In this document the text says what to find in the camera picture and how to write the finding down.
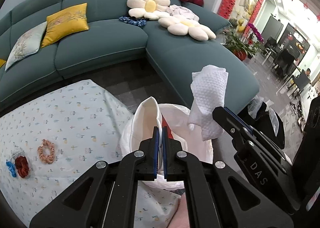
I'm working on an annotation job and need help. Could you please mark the white plastic trash bag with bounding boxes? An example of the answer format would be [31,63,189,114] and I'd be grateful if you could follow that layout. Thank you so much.
[119,103,214,191]

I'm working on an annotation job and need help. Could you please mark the crushed red white paper cup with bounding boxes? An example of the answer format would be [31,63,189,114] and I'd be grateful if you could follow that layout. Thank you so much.
[129,97,173,169]

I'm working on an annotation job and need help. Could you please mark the white paper towel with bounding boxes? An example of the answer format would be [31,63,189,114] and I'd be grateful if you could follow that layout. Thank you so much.
[188,65,228,141]

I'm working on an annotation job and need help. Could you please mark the blue ribbon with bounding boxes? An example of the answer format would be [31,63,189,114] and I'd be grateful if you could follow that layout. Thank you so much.
[5,160,17,178]

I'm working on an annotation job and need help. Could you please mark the black trash bin with liner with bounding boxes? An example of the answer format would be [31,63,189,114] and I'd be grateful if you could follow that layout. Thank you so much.
[238,96,285,149]

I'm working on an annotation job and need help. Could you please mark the person's left hand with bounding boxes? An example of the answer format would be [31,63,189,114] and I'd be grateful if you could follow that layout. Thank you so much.
[168,193,190,228]

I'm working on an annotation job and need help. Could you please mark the potted orchid plants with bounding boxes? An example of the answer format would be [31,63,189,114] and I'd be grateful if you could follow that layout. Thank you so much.
[222,23,265,62]

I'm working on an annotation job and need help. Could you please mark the seated person in background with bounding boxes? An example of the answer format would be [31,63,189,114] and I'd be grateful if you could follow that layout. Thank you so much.
[302,69,311,84]

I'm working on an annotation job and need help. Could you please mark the pink dotted scrunchie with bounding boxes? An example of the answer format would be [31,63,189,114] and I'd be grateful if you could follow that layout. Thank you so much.
[37,139,55,164]

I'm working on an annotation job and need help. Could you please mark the floral light blue tablecloth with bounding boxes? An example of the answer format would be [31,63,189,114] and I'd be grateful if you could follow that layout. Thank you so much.
[0,78,183,228]

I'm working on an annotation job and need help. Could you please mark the white daisy pillow flat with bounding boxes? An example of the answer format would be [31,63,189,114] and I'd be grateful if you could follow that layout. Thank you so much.
[158,16,216,41]

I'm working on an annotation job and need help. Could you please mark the blue patterned scrunchie on sofa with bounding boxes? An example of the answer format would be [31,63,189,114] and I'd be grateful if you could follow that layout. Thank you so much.
[119,16,147,28]

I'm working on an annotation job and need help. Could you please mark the pink white folded cloth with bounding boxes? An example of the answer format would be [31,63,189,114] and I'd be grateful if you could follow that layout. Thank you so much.
[166,4,200,22]

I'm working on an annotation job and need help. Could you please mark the dark red scrunchie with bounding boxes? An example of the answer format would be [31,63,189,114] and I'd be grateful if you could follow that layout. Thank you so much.
[15,156,29,179]

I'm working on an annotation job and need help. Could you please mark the white daisy pillow upright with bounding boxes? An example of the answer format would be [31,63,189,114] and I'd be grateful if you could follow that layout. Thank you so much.
[126,0,170,21]

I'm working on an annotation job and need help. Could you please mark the teal sectional sofa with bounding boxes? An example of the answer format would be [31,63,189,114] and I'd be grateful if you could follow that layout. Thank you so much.
[1,0,259,113]

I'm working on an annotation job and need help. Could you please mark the yellow embroidered cushion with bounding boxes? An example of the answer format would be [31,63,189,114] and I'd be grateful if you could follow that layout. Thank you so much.
[41,3,89,48]

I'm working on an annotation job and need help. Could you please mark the pale blue embroidered cushion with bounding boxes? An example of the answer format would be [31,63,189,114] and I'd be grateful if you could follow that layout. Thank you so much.
[5,22,47,71]

